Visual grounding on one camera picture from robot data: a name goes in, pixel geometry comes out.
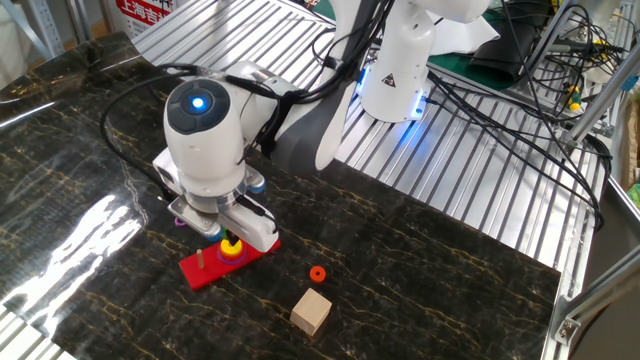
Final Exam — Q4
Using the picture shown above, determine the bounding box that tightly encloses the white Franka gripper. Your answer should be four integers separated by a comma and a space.
152, 148, 282, 254

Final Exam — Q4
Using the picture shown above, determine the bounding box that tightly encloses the red Hanoi base with pegs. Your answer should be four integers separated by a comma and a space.
178, 238, 282, 292

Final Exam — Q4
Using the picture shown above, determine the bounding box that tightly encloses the plain wooden cube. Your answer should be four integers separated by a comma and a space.
289, 287, 334, 337

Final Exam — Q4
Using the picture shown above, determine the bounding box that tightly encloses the black marble pattern mat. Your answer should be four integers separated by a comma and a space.
0, 32, 562, 360

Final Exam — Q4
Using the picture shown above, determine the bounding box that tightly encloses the red white printed sign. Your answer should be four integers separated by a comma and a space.
115, 0, 177, 39

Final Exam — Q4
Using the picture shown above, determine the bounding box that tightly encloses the green cutting mat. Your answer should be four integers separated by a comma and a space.
312, 0, 519, 94

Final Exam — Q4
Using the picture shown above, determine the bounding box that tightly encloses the grey metal brace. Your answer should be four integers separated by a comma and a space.
0, 0, 54, 62

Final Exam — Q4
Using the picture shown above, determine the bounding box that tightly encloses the white sheet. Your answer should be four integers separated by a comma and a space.
428, 14, 501, 57

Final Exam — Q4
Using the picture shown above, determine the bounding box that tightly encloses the black bag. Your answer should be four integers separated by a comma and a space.
469, 13, 554, 84

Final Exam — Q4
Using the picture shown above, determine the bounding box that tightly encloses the brown cardboard panel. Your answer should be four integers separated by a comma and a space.
624, 99, 640, 191

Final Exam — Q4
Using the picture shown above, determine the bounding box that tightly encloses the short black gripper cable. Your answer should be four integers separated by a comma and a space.
234, 194, 280, 234

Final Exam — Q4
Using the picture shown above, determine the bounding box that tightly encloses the silver gripper-mounted camera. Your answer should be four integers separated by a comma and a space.
166, 195, 224, 244

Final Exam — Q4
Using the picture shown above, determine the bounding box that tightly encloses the black camera cable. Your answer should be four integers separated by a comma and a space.
99, 0, 401, 204

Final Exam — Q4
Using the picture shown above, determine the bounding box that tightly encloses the grey perforated shelf post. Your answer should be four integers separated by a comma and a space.
27, 0, 66, 57

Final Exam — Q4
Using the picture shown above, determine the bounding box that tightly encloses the black cable bundle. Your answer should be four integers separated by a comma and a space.
424, 69, 615, 232

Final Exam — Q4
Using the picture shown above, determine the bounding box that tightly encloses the yellow handled screwdriver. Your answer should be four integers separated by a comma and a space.
566, 83, 584, 113

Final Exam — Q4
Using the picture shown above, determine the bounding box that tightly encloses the aluminium table corner frame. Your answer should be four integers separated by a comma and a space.
542, 177, 640, 360

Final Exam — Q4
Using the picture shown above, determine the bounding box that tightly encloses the slanted aluminium profile post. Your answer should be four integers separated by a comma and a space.
522, 0, 581, 81

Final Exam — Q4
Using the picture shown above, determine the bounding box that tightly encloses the aluminium post with blue clip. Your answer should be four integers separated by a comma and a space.
567, 47, 640, 147

